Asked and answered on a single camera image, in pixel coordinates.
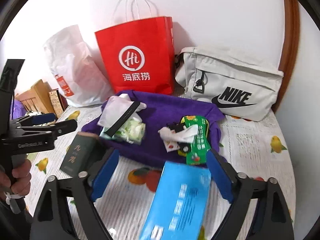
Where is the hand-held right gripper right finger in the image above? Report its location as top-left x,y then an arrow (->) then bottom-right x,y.
206,149 -> 295,240

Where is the fruit print tablecloth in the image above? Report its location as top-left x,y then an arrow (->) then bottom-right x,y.
25,102 -> 297,240

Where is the patterned brown box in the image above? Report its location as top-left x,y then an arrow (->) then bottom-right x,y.
48,88 -> 68,118

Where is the brown wooden door frame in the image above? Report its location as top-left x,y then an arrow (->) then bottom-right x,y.
271,0 -> 300,115

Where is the yellow mesh pouch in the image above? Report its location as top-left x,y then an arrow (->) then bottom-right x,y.
167,121 -> 194,157

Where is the dark green tea box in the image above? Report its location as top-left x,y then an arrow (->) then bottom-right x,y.
59,132 -> 100,177

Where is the white crumpled tissue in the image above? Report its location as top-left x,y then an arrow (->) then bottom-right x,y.
159,124 -> 199,144

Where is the red paper bag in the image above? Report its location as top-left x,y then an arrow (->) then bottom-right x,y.
94,0 -> 175,95

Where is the person's left hand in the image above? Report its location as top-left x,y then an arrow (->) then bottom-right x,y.
0,159 -> 32,200

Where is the grey waist bag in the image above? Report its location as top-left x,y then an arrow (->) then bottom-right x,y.
174,46 -> 285,122

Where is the black watch strap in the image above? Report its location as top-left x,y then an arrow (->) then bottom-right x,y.
104,102 -> 140,136

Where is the green snack packet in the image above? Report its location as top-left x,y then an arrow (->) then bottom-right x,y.
180,115 -> 210,167

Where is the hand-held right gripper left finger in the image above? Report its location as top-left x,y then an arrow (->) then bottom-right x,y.
29,148 -> 120,240

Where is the purple plush cloth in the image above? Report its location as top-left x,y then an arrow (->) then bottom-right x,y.
11,99 -> 25,117

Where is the wooden headboard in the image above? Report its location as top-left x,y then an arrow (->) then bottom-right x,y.
15,79 -> 54,115

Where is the lettuce print plastic bag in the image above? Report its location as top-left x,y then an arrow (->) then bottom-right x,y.
97,94 -> 147,146

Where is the white plastic shopping bag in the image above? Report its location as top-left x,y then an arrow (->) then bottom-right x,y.
43,24 -> 115,108

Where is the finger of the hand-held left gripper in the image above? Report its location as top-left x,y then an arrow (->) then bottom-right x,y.
46,119 -> 77,140
15,113 -> 57,128

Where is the blue tissue pack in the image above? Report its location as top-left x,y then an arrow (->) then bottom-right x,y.
139,161 -> 212,240

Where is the small white candy wrapper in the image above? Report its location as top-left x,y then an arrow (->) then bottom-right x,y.
164,140 -> 178,153

